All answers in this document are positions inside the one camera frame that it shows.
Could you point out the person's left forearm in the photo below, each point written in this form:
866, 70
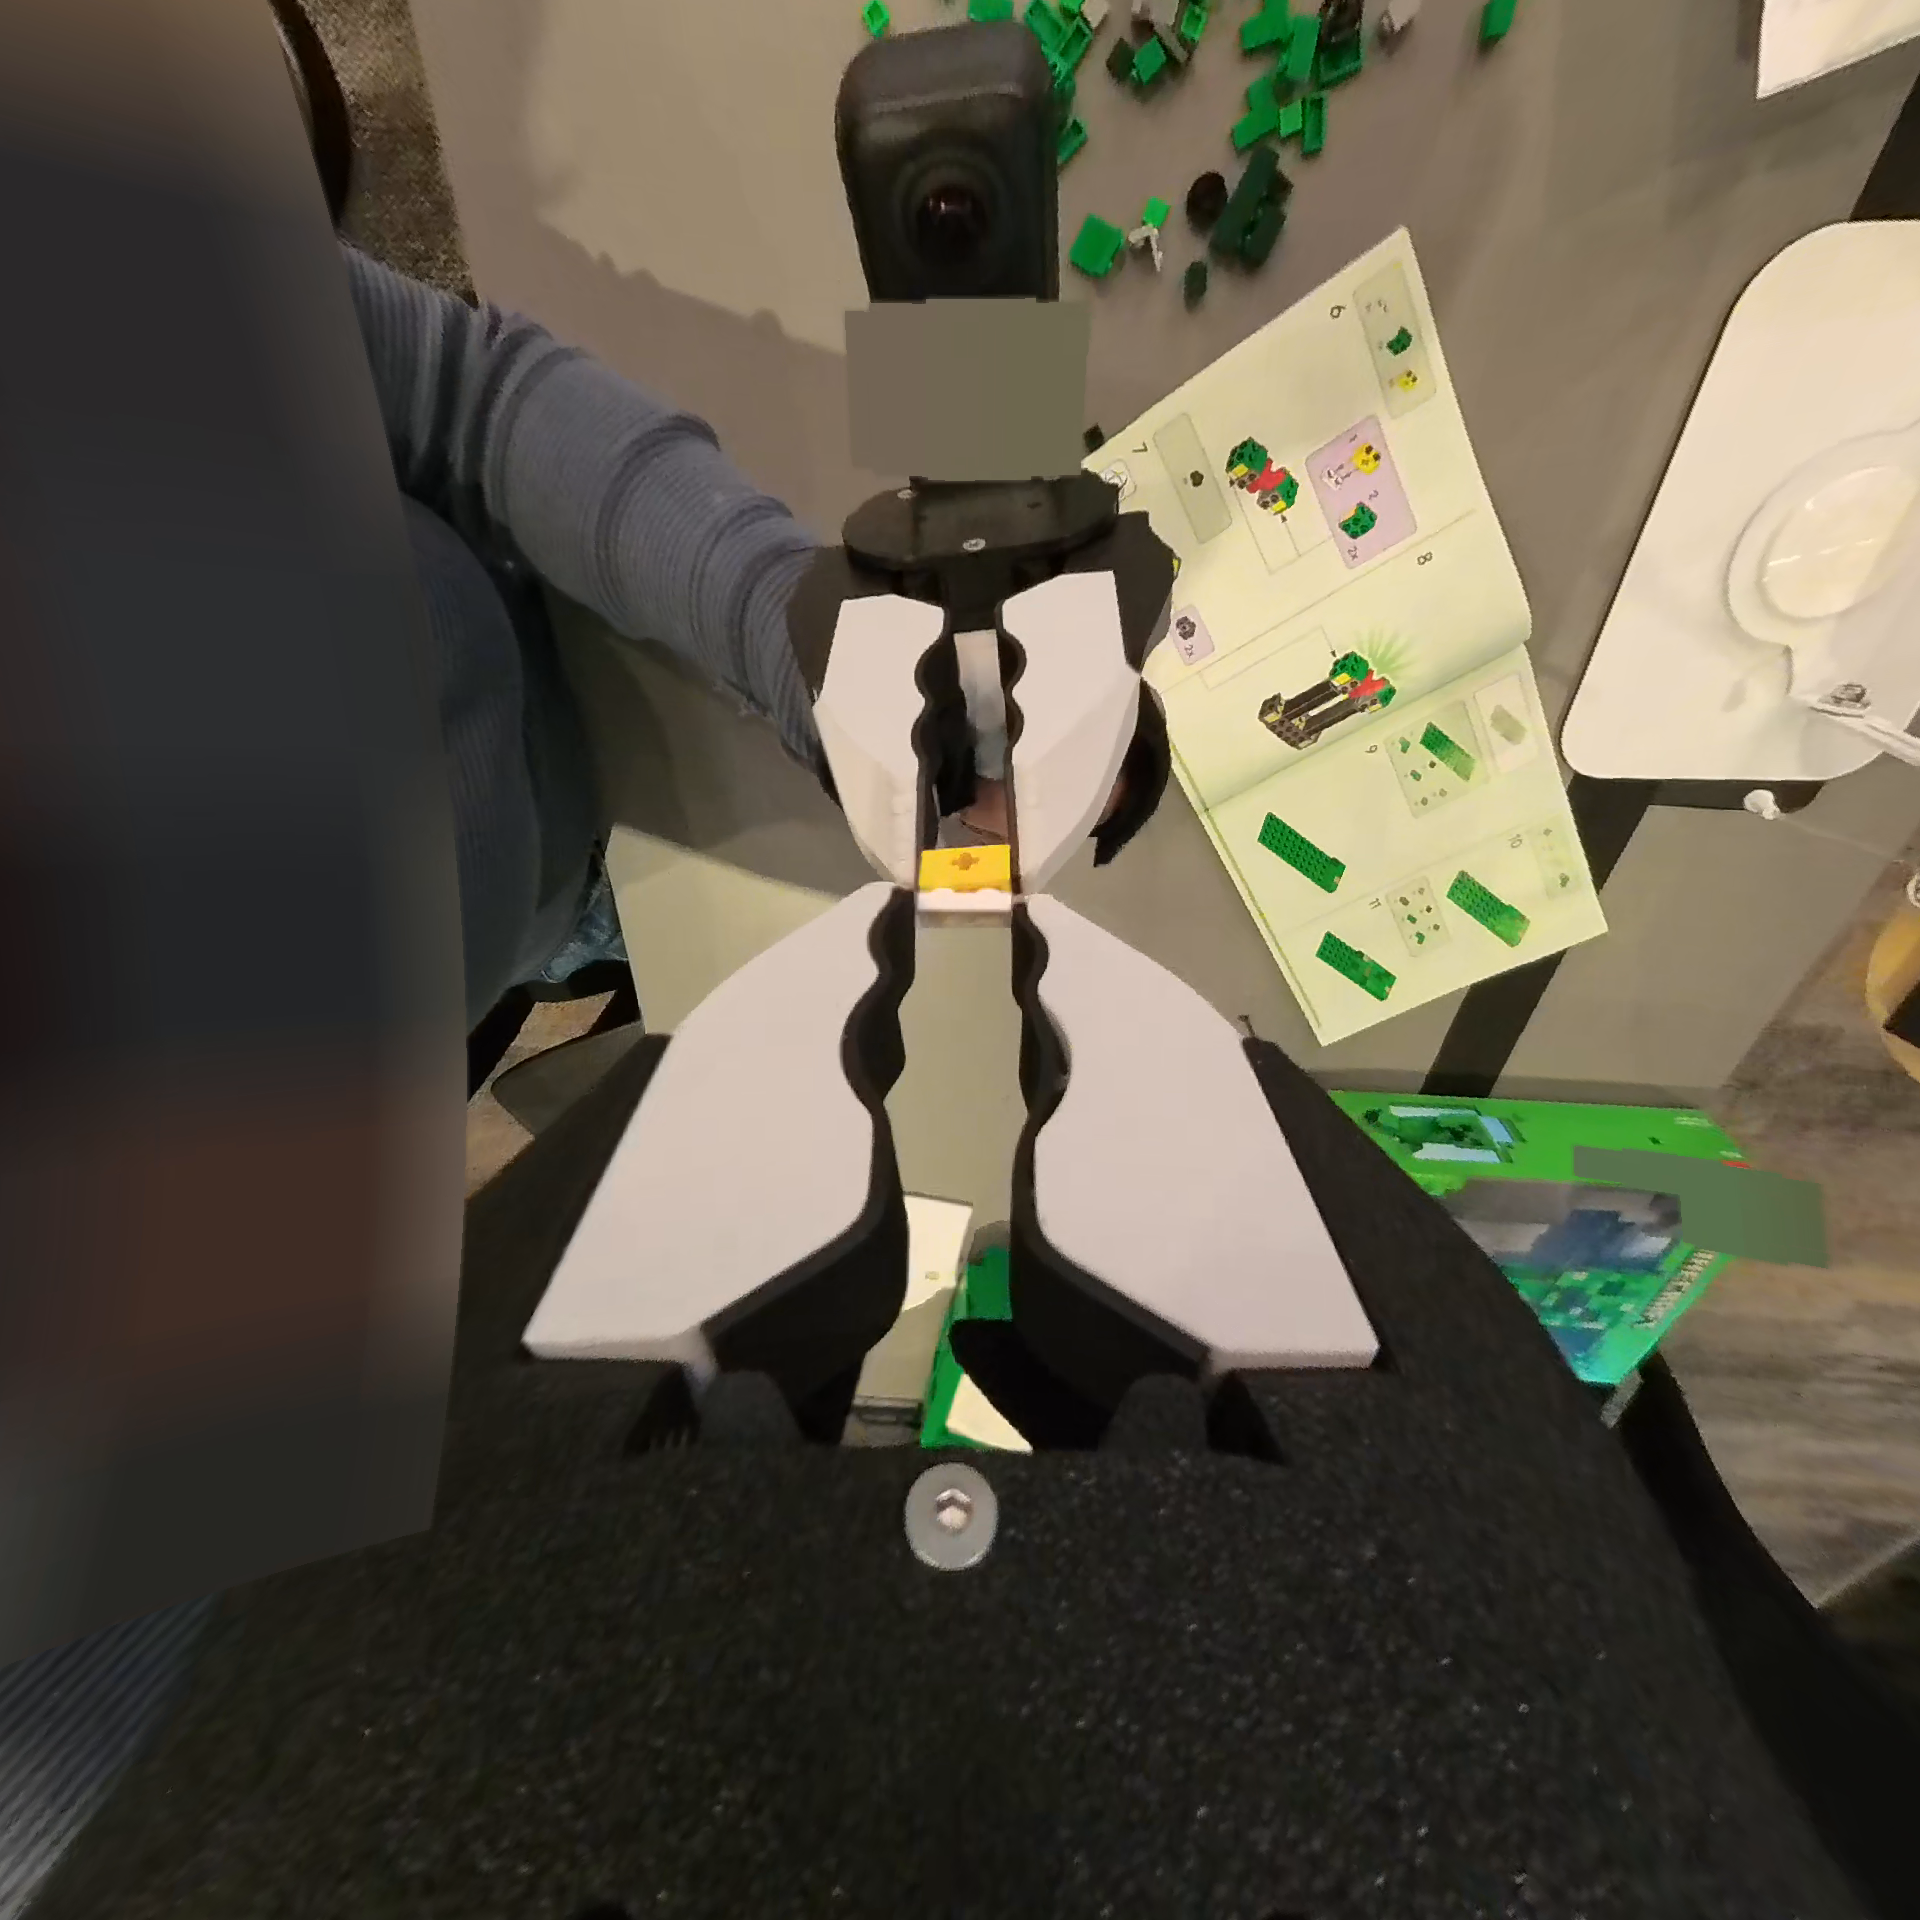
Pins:
600, 463

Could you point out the grey desk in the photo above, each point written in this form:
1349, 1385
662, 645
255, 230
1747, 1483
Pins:
1575, 302

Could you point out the green printed box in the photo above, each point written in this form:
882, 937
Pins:
1440, 1140

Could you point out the person's torso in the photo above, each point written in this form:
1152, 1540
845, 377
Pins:
496, 750

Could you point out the yellow toy brick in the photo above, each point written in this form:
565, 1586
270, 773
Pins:
963, 866

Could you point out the white paper sheet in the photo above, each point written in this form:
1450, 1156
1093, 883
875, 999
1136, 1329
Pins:
1845, 37

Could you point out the grey office chair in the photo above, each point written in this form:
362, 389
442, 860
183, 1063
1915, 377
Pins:
383, 149

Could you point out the white plastic tray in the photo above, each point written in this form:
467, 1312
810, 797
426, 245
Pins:
1695, 629

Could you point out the brick instruction booklet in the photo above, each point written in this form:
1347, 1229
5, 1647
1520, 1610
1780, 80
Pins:
1349, 782

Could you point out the black round brick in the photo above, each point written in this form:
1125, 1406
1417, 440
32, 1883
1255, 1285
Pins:
1203, 197

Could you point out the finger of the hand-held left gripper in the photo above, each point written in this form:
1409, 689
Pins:
1073, 705
870, 722

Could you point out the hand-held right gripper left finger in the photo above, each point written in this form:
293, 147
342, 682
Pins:
705, 1183

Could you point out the white toy brick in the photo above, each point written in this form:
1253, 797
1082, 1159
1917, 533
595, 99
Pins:
960, 900

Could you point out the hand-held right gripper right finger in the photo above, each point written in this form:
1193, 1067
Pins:
1193, 1183

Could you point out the pile of green bricks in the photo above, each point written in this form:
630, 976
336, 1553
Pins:
1102, 245

